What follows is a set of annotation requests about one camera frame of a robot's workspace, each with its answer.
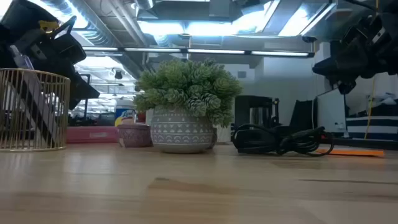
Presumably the black diagonal support strut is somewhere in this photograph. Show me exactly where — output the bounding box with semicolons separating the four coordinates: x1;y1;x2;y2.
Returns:
6;71;62;147

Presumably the black upright panel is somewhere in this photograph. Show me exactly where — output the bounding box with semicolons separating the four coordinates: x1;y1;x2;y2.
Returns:
290;98;318;133

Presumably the black frame stand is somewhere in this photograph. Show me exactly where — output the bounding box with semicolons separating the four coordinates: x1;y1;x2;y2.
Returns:
81;73;91;121

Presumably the gold wire basket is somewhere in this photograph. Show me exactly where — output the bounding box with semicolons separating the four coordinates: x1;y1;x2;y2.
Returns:
0;67;72;152

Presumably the white board panel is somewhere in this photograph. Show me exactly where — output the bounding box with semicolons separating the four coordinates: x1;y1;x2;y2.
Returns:
317;88;348;138

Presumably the yellow pole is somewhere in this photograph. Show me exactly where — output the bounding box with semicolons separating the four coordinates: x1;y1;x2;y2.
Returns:
364;76;377;140

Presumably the black lamp power cable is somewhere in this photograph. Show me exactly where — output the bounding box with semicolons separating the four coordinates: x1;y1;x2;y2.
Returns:
230;123;336;157

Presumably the orange flat notepad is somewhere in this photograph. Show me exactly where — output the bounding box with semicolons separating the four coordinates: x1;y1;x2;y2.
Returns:
315;148;386;158

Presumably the black clamp stand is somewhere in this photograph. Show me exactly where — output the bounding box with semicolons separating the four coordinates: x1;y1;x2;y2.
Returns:
272;98;280;125

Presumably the potted green succulent plant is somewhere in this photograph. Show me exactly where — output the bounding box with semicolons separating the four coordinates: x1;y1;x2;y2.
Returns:
132;58;243;154

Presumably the navy white striped box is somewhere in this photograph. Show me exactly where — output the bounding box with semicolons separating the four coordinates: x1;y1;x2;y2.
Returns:
345;115;398;141

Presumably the small purple patterned bowl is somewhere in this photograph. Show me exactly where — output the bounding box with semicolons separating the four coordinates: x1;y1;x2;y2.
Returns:
117;123;153;148

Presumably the black ceiling light bar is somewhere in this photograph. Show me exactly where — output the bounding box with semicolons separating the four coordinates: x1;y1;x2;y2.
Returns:
82;46;315;58

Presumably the pink rectangular case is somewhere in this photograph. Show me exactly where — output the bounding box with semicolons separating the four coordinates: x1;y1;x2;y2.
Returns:
66;126;119;144

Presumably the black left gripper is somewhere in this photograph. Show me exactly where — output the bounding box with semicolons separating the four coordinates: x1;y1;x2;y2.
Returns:
29;29;101;110

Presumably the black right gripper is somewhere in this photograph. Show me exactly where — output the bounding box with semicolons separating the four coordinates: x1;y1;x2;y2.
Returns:
312;17;398;95

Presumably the blue yellow wipes container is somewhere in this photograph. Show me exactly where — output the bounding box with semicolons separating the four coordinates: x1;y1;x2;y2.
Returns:
114;108;137;127

